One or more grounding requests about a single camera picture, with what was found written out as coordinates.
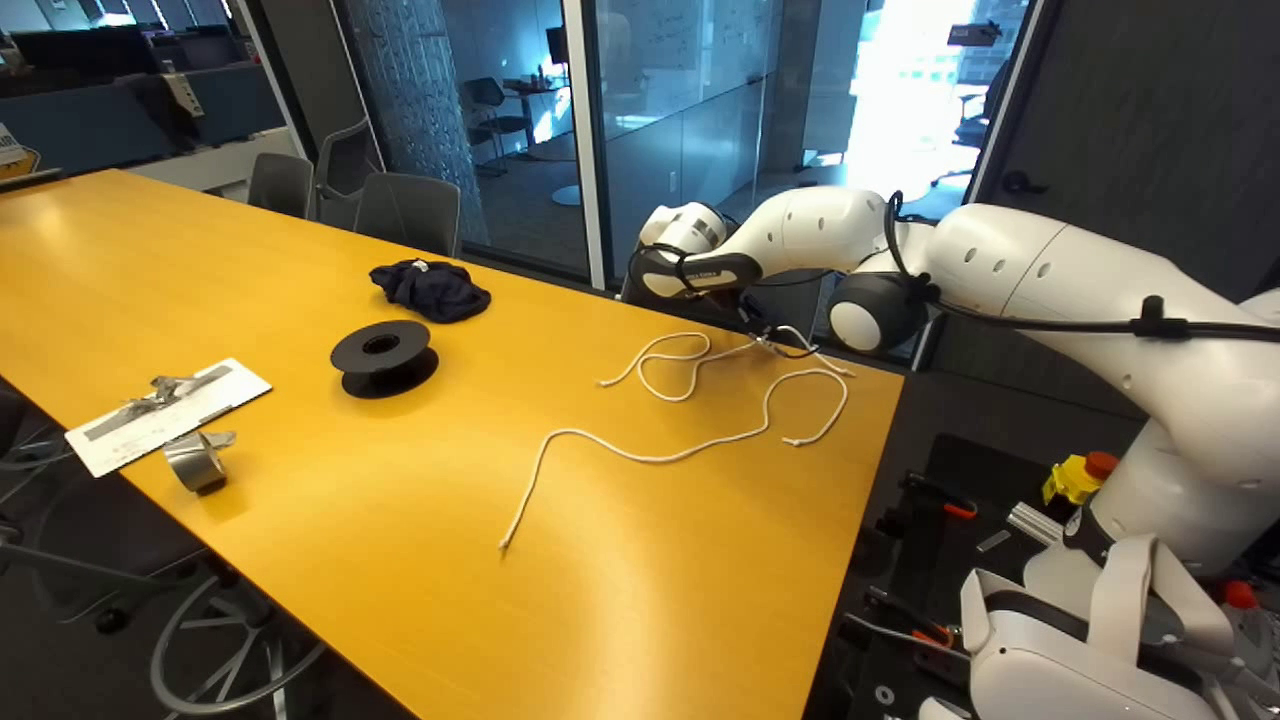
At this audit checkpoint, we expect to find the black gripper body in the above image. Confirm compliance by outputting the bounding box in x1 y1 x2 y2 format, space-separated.
731 296 795 344

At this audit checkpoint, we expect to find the metal table clamp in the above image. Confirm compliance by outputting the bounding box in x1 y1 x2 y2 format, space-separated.
165 432 236 496

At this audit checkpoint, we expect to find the grey chair far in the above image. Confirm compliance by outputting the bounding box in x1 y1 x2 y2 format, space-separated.
247 154 315 216

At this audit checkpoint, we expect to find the yellow red emergency button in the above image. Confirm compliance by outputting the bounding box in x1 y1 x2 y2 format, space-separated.
1040 453 1117 503

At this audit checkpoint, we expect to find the long white rope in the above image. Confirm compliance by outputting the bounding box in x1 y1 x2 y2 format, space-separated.
496 361 853 562

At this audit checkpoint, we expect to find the short white rope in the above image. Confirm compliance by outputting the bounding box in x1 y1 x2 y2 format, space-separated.
596 322 855 409

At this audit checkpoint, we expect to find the grey chair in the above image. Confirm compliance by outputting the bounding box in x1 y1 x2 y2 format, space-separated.
351 171 460 255
247 154 315 216

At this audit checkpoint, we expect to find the white flat board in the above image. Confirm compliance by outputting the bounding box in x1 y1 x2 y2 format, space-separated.
63 361 271 476

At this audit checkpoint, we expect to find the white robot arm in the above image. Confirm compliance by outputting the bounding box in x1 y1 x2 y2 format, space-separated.
634 186 1280 577

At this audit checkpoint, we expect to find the black spool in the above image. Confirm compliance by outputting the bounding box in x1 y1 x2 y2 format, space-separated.
328 322 439 400

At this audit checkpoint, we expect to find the grey chair middle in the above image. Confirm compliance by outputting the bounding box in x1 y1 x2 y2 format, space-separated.
351 171 460 255

